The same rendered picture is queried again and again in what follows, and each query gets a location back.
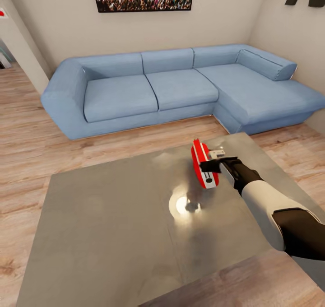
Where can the sofa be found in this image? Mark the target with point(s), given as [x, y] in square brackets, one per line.
[244, 88]

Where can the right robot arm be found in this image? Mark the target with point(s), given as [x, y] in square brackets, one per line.
[287, 225]

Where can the coffee table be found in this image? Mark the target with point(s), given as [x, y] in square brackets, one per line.
[124, 232]

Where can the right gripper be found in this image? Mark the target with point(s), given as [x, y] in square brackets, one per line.
[208, 166]

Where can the radio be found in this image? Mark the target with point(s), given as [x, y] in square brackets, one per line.
[200, 154]

